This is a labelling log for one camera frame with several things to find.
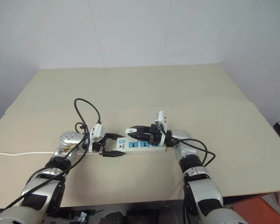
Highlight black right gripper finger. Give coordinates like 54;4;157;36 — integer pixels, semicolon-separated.
128;132;152;142
126;126;152;134

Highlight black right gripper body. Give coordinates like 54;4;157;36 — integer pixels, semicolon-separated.
147;123;165;145

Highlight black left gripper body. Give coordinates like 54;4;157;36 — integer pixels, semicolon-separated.
92;136;108;156

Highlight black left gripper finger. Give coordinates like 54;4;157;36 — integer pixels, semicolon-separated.
104;132;123;141
102;150;125;158

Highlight white charger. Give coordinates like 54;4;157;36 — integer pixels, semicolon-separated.
125;127;142;142

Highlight white power strip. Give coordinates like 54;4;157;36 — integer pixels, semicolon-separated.
76;136;167;155

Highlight dark rounded shapes under table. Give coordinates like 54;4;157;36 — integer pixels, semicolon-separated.
45;199;186;224

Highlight orange floor object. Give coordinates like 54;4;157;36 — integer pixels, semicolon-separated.
224;184;280;224

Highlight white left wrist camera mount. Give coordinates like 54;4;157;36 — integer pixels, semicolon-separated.
88;123;106;153

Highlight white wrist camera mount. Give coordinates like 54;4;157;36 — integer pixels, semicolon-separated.
154;110;169;147
88;123;106;153

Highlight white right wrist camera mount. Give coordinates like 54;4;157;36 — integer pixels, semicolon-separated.
154;110;169;147

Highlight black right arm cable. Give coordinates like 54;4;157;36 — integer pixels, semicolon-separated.
167;136;217;167

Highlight white power strip cord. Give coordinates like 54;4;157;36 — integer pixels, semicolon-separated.
0;151;56;157

